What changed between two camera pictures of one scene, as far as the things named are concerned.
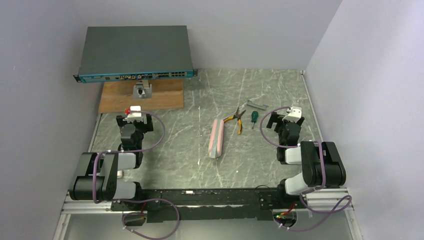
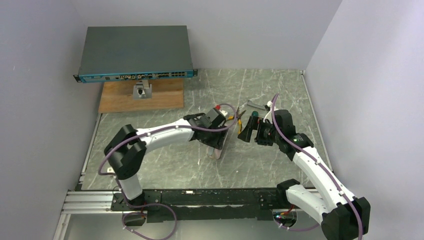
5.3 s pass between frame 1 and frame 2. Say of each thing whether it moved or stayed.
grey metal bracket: stayed
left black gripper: moved
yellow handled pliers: stayed
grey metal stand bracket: stayed
